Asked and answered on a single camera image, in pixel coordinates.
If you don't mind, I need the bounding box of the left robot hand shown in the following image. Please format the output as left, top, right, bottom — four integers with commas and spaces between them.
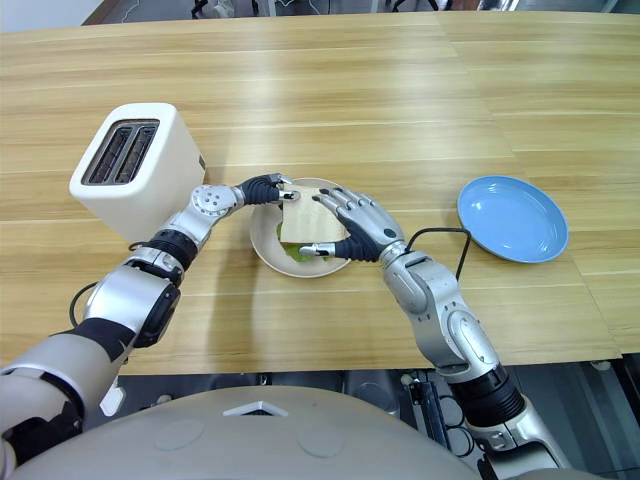
233, 173, 302, 208

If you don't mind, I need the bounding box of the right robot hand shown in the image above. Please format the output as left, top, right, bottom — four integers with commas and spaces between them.
298, 186, 405, 264

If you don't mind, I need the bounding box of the bread slice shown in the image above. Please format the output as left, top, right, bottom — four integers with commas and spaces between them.
279, 183, 353, 245

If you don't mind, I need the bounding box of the green lettuce leaf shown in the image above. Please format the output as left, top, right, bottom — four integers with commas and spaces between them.
275, 222, 334, 264

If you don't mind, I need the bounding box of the cream plate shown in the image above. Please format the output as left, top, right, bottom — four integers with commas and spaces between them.
249, 177, 354, 279

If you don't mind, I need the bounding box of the cream toaster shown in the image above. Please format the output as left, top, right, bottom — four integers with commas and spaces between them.
68, 102, 208, 243

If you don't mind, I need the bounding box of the blue plate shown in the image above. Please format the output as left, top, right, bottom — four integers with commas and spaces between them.
456, 174, 570, 265

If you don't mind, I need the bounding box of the robot body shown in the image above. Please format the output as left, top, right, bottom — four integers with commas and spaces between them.
7, 384, 484, 480

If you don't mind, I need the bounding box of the black cable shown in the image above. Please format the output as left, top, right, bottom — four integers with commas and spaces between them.
404, 227, 472, 281
68, 241, 151, 329

